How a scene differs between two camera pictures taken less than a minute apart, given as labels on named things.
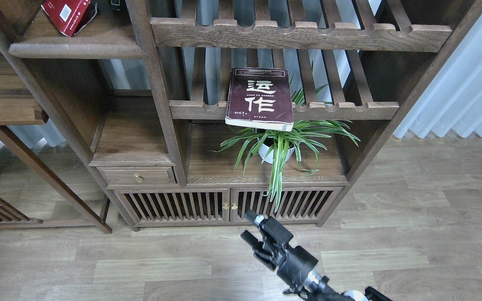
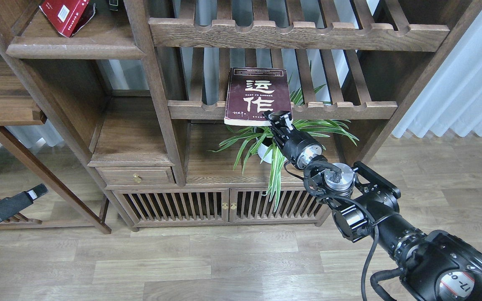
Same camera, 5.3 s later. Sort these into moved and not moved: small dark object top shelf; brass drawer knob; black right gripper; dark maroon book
Moved: black right gripper
Not moved: small dark object top shelf; brass drawer knob; dark maroon book
